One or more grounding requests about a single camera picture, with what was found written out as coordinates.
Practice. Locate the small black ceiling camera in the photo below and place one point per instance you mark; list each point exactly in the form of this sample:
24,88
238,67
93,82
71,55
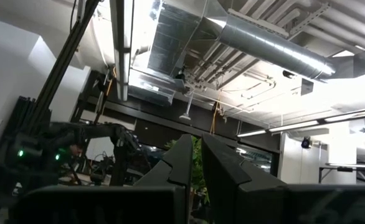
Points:
288,74

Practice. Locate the dark dome ceiling camera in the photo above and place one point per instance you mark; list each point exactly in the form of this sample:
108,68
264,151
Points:
306,143

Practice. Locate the rectangular silver duct box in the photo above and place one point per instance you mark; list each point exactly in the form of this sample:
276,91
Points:
173,37

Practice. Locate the black aluminium frame post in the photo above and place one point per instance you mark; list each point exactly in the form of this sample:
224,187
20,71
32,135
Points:
61,65

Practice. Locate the ceiling strip light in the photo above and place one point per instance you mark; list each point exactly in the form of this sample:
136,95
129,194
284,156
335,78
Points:
294,126

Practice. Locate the round silver ventilation duct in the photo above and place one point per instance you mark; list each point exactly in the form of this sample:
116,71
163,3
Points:
273,43

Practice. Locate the green leafy plant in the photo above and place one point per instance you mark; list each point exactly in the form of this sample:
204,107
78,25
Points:
197,168

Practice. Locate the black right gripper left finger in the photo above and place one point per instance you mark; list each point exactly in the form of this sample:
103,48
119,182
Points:
170,174

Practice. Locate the long ceiling light fixture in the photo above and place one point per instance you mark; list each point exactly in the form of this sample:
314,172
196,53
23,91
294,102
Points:
121,62

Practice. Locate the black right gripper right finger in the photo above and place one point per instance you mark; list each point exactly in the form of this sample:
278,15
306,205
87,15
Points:
226,174

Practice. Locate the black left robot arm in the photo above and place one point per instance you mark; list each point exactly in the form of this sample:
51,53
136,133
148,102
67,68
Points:
86,130

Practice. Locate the white pendant lamp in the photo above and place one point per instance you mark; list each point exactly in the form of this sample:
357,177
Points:
185,117

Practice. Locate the grey metal workbench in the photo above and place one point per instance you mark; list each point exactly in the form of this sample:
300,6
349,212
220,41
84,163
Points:
350,166

